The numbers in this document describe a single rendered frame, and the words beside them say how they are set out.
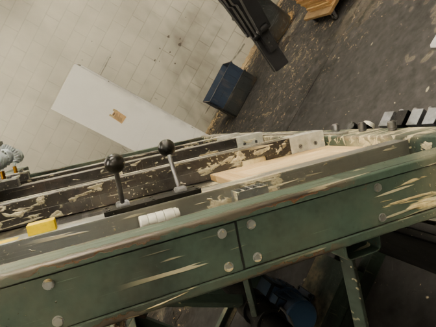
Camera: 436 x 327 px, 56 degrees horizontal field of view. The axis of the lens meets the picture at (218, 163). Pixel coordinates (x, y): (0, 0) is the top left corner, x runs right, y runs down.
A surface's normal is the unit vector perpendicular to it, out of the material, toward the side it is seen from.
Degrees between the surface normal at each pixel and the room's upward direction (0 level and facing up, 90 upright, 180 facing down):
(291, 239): 90
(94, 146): 90
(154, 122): 90
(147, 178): 90
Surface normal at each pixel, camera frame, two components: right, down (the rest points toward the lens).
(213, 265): 0.30, 0.06
